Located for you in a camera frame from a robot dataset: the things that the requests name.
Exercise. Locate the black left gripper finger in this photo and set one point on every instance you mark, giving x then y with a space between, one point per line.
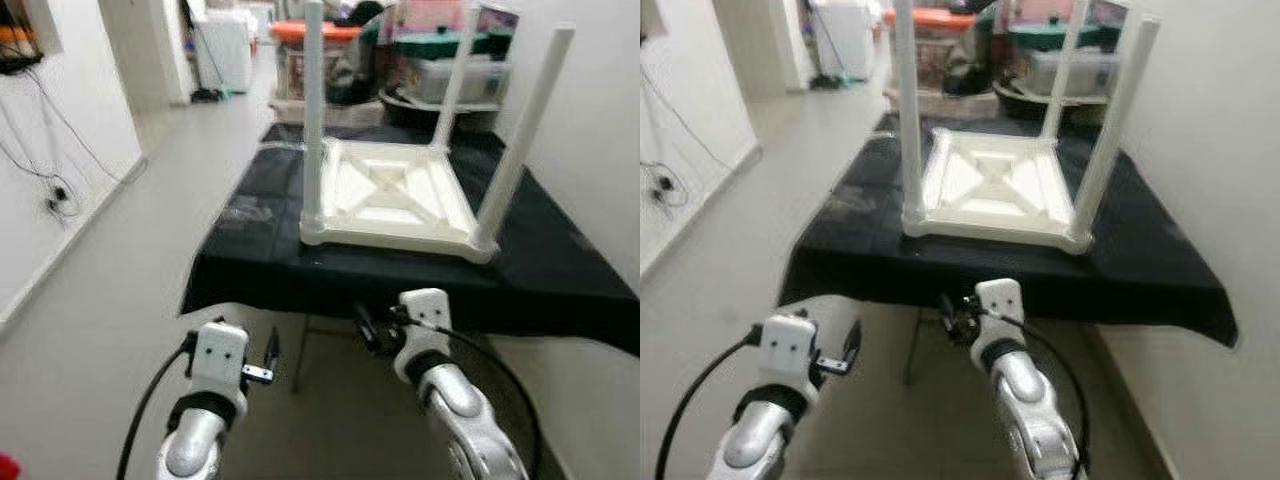
273 347
854 338

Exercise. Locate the white plastic table top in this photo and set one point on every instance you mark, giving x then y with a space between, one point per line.
390 195
995 185

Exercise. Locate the black tablecloth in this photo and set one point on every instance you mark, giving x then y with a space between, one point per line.
300 280
900 275

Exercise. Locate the clear tape cross patch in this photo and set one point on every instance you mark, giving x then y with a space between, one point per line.
850 200
245 210

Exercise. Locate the clear tape strip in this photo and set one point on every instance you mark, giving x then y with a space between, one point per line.
280 150

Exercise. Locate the beige low platform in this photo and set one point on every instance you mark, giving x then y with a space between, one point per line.
310 110
930 100

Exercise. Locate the dark metal wok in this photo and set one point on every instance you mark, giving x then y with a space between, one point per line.
420 105
1030 98

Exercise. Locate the clear plastic storage box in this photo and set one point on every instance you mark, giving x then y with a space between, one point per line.
450 80
1075 70

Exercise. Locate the red plastic stool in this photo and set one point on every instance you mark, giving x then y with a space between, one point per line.
5 468

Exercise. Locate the clear storage box orange lid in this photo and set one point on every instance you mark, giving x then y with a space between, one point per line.
935 40
300 55

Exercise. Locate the green pot lid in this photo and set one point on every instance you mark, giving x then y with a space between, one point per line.
440 42
1060 35

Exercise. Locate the white cabinet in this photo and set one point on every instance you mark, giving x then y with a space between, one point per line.
845 40
225 50

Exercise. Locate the pink plastic container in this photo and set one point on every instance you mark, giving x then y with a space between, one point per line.
1040 10
430 15

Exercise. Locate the black electronic devices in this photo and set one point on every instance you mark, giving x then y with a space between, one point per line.
15 50

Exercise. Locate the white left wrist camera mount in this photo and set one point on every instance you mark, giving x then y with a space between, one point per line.
785 345
220 355

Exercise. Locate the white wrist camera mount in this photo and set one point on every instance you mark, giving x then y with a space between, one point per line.
1000 305
425 315
785 345
220 355

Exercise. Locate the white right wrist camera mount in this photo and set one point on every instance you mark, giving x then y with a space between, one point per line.
1000 305
425 315

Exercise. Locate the black wall charger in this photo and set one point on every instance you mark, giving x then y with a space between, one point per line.
60 195

